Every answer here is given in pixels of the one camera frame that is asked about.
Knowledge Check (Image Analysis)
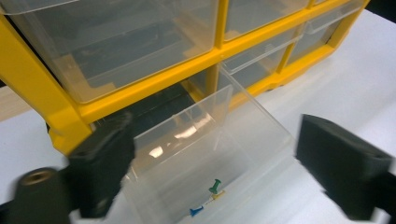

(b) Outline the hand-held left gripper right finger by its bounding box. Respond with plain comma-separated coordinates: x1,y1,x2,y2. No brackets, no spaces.
294,113,394,222

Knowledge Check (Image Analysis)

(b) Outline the yellow and black organizer cabinet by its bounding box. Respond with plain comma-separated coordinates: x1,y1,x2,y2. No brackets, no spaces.
0,0,372,157

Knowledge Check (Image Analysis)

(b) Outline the grid of closed transparent drawers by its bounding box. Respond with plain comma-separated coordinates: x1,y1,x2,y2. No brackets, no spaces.
0,0,366,105

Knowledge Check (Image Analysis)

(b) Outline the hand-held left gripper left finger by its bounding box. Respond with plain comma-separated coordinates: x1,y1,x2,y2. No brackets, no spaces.
66,111,136,219

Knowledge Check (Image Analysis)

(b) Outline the clear plastic storage drawer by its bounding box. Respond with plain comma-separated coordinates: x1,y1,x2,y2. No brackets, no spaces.
120,65,297,224

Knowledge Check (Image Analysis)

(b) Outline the blue pushpin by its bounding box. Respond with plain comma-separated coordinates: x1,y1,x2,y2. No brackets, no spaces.
189,204,205,217

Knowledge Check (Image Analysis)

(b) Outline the green pushpin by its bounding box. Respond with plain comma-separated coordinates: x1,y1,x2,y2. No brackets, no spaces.
207,178,223,195

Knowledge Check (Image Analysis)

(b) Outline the tan wooden table board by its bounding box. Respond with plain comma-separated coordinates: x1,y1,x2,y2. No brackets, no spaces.
0,85,33,123

